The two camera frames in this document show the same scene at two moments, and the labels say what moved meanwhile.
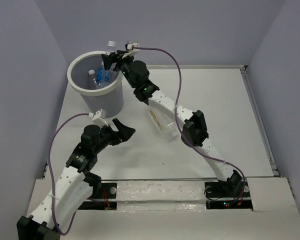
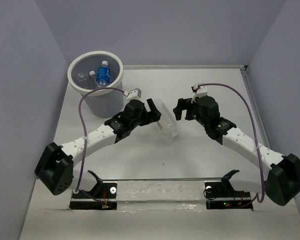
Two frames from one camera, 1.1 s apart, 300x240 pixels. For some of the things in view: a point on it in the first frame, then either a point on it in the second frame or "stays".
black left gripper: x=123 y=135 -> x=151 y=117
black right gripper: x=113 y=57 -> x=183 y=104
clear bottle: x=92 y=83 stays
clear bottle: x=111 y=48 -> x=82 y=77
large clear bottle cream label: x=165 y=122 stays
